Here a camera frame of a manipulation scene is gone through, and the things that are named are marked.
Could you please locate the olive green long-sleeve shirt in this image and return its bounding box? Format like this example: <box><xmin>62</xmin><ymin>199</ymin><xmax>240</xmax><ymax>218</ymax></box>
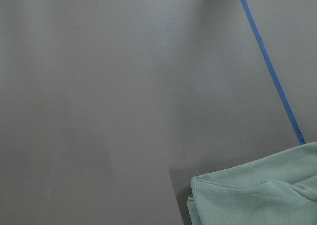
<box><xmin>187</xmin><ymin>142</ymin><xmax>317</xmax><ymax>225</ymax></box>

